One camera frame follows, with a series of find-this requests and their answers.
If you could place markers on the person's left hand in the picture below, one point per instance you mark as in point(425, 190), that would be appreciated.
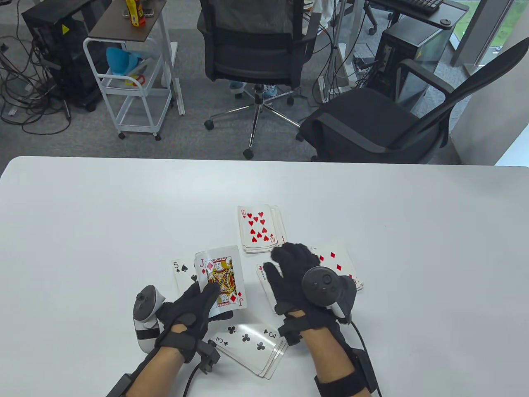
point(188, 320)

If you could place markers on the person's right hand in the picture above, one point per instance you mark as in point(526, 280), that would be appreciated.
point(291, 289)

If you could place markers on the coloured joker playing card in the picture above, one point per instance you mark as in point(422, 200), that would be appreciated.
point(261, 283)

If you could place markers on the five of spades playing card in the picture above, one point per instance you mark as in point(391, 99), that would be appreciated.
point(179, 275)

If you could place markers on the three of clubs playing card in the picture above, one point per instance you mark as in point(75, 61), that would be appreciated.
point(231, 345)

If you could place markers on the pile of heart playing cards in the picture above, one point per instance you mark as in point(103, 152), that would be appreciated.
point(282, 231)

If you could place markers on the seven of diamonds playing card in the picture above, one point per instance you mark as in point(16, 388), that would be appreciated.
point(345, 258)

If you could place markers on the deck of playing cards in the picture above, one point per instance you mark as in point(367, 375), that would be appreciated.
point(219, 256)

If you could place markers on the ten of hearts playing card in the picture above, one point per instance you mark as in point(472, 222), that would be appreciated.
point(266, 215)

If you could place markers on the pile of club playing cards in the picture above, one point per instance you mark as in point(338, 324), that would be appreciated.
point(270, 370)

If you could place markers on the person's right forearm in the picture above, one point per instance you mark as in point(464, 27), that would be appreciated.
point(334, 364)

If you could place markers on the person's left forearm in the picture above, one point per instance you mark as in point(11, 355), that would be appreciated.
point(157, 374)

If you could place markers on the grey white VR controller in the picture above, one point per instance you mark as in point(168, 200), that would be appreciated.
point(322, 287)
point(146, 333)

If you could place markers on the black mesh office chair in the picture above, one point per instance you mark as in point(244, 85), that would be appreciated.
point(359, 120)
point(248, 58)

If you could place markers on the white power strip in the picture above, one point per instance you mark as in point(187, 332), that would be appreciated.
point(360, 70)

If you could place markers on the white rolling cart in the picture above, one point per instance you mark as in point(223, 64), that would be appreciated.
point(136, 89)
point(120, 22)

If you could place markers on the blue plastic funnel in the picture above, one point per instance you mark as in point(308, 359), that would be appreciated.
point(117, 62)

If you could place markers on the black glass computer tower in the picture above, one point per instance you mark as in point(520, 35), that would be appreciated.
point(405, 45)

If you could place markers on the white desk leg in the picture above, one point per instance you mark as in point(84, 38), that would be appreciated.
point(351, 25)

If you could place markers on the black keyboard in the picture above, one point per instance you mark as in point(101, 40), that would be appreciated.
point(413, 4)

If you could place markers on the dark smartphone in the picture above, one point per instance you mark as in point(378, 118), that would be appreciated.
point(147, 12)

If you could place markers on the yellow box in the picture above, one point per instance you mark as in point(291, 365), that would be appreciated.
point(133, 14)

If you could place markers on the black desk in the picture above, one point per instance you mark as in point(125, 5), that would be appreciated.
point(454, 10)

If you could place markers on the glass window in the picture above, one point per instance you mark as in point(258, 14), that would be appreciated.
point(508, 25)

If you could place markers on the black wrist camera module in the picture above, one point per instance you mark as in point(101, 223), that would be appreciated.
point(208, 356)
point(290, 331)

